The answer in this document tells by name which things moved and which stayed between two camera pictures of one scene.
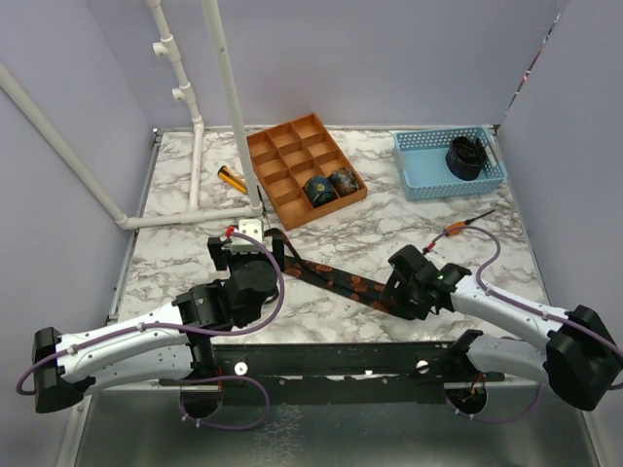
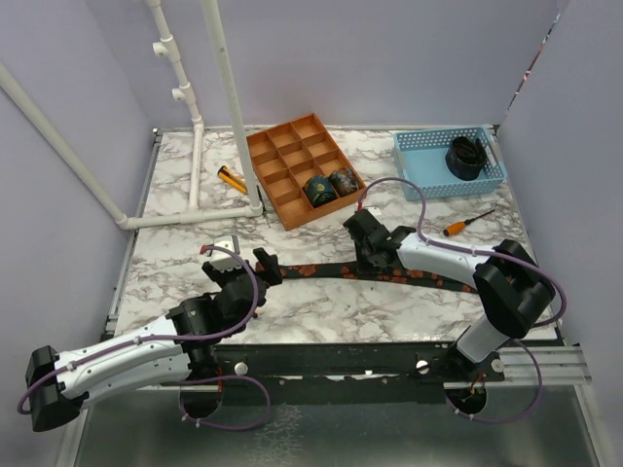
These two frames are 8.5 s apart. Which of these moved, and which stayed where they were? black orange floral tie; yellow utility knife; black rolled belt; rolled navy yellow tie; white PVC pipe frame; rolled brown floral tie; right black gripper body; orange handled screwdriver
Moved: right black gripper body; black orange floral tie
Stayed: yellow utility knife; rolled brown floral tie; rolled navy yellow tie; black rolled belt; orange handled screwdriver; white PVC pipe frame
